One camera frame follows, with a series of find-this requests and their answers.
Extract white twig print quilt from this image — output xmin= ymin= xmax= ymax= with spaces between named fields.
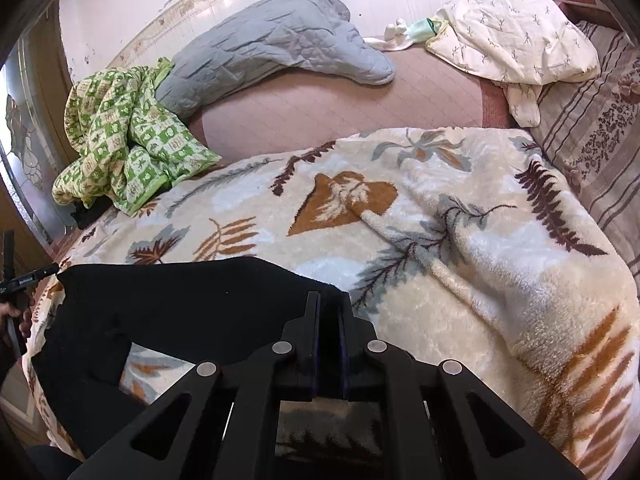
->
xmin=425 ymin=0 xmax=601 ymax=128

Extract cream leaf print blanket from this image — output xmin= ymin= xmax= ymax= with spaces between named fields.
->
xmin=27 ymin=127 xmax=640 ymax=480

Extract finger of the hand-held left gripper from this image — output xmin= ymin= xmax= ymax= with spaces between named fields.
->
xmin=14 ymin=265 xmax=60 ymax=291

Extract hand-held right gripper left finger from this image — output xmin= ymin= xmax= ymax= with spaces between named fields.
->
xmin=67 ymin=291 xmax=321 ymax=480

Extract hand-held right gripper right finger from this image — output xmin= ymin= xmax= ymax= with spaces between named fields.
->
xmin=339 ymin=291 xmax=586 ymax=480

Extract dark cloth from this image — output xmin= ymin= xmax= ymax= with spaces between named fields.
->
xmin=70 ymin=200 xmax=121 ymax=231

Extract patterned glass door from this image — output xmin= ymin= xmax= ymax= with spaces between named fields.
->
xmin=0 ymin=10 xmax=76 ymax=251

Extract green checkered quilt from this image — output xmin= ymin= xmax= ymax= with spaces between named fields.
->
xmin=51 ymin=57 xmax=223 ymax=217

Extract white cloth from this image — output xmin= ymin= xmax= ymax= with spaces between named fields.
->
xmin=364 ymin=17 xmax=416 ymax=53

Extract grey quilted blanket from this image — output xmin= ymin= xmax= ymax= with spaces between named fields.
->
xmin=155 ymin=0 xmax=397 ymax=122

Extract black pants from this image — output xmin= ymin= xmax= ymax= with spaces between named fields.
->
xmin=31 ymin=259 xmax=353 ymax=463

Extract light green cloth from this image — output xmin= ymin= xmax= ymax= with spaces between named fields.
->
xmin=404 ymin=16 xmax=448 ymax=43

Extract pink bed sheet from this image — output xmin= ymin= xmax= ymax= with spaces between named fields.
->
xmin=187 ymin=35 xmax=531 ymax=166

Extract person's left hand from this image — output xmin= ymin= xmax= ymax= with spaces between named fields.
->
xmin=0 ymin=302 xmax=34 ymax=339

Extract striped floral bed sheet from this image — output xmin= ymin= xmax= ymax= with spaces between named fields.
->
xmin=530 ymin=20 xmax=640 ymax=281

